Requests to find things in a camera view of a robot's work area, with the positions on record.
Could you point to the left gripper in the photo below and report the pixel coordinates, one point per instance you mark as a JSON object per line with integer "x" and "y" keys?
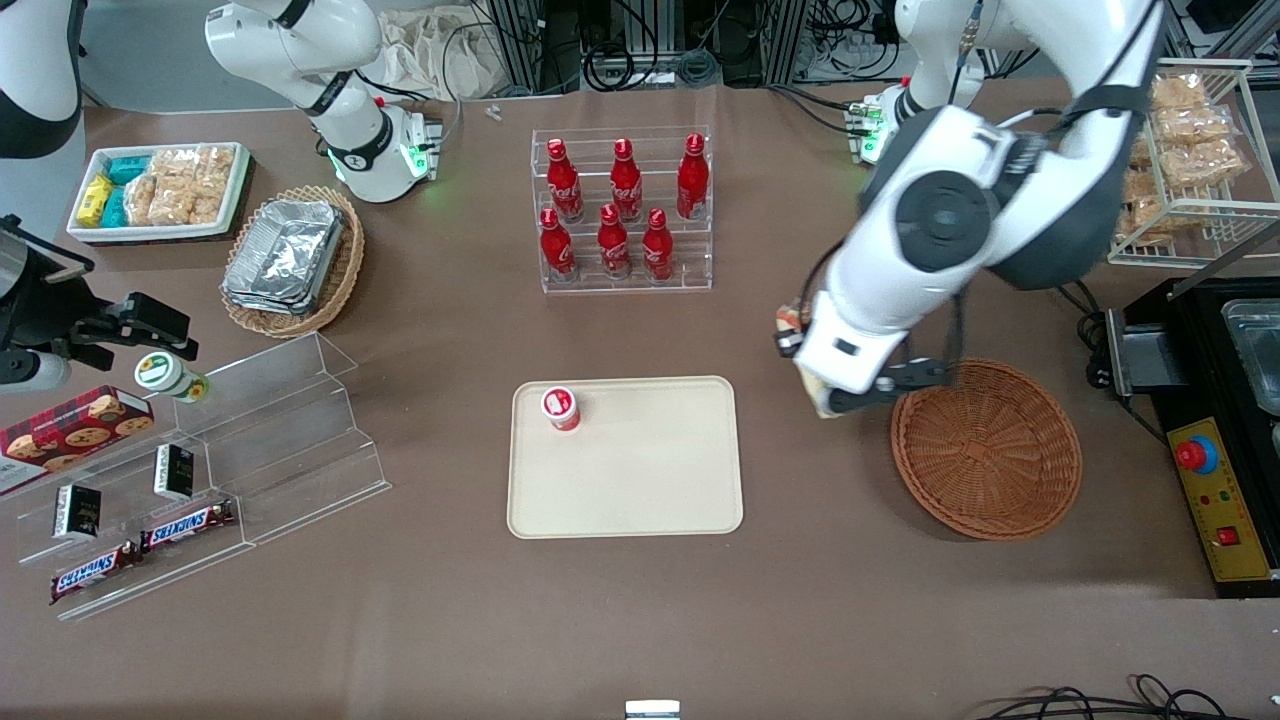
{"x": 785, "y": 343}

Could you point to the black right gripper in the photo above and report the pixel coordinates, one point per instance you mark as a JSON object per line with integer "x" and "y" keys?
{"x": 42, "y": 312}

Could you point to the sandwich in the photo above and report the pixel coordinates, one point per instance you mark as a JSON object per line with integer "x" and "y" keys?
{"x": 815, "y": 385}

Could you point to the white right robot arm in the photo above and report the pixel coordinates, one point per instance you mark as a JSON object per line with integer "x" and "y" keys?
{"x": 350, "y": 130}

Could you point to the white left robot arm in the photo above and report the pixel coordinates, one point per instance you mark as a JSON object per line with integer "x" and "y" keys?
{"x": 940, "y": 220}

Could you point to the round wicker basket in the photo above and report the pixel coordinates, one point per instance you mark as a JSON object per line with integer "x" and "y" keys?
{"x": 985, "y": 455}

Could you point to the oval wicker basket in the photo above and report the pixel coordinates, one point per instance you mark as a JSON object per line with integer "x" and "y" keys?
{"x": 345, "y": 270}

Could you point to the beige plastic serving tray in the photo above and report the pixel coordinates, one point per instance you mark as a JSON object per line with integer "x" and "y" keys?
{"x": 625, "y": 470}

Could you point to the green sunflower yogurt cup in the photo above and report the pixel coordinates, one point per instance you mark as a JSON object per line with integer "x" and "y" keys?
{"x": 160, "y": 372}

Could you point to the white rectangular snack bin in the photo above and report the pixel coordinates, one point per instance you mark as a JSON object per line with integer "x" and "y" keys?
{"x": 85, "y": 232}

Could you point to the teal snack packet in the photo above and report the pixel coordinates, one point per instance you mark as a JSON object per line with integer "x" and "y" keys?
{"x": 128, "y": 169}
{"x": 114, "y": 208}

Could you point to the clear rice cracker pack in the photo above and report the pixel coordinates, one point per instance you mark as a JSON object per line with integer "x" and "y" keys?
{"x": 142, "y": 200}
{"x": 215, "y": 180}
{"x": 175, "y": 185}

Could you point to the red tartan cookie box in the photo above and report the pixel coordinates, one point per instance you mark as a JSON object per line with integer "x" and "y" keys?
{"x": 70, "y": 430}

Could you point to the small black chocolate box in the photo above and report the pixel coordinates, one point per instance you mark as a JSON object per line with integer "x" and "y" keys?
{"x": 174, "y": 472}
{"x": 76, "y": 512}

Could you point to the silver foil container stack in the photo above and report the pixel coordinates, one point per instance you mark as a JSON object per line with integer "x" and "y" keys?
{"x": 285, "y": 255}

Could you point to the yellow snack packet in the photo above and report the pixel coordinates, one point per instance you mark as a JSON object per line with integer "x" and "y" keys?
{"x": 94, "y": 200}

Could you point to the clear acrylic stepped shelf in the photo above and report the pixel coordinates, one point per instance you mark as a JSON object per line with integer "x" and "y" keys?
{"x": 300, "y": 450}

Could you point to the Snickers chocolate bar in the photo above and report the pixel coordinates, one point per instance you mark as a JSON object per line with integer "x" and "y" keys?
{"x": 190, "y": 525}
{"x": 92, "y": 573}

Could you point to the clear acrylic bottle rack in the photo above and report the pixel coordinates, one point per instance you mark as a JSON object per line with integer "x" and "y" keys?
{"x": 690, "y": 270}

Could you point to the red cola bottle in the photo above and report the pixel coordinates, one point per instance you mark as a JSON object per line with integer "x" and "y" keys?
{"x": 556, "y": 245}
{"x": 563, "y": 182}
{"x": 626, "y": 182}
{"x": 613, "y": 243}
{"x": 692, "y": 178}
{"x": 657, "y": 247}

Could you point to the black appliance housing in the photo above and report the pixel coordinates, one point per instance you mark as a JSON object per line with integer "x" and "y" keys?
{"x": 1195, "y": 350}

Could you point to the red emergency stop button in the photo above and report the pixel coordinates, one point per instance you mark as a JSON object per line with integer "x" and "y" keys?
{"x": 1197, "y": 455}

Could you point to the bagged fried snack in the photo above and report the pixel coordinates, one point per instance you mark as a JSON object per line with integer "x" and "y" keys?
{"x": 1145, "y": 205}
{"x": 1205, "y": 162}
{"x": 1195, "y": 126}
{"x": 1177, "y": 92}

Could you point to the red strawberry yogurt cup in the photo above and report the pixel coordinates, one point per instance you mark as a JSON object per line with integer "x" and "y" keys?
{"x": 560, "y": 405}

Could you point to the clear plastic container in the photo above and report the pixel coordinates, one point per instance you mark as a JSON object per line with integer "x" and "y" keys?
{"x": 1255, "y": 350}

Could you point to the yellow control panel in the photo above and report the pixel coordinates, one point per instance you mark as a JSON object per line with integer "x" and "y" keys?
{"x": 1235, "y": 520}

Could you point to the white cloth bag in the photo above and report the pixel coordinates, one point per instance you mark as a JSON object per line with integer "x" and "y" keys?
{"x": 440, "y": 50}

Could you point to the grey metal bracket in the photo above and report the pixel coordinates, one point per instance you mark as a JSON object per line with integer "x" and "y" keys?
{"x": 1135, "y": 355}

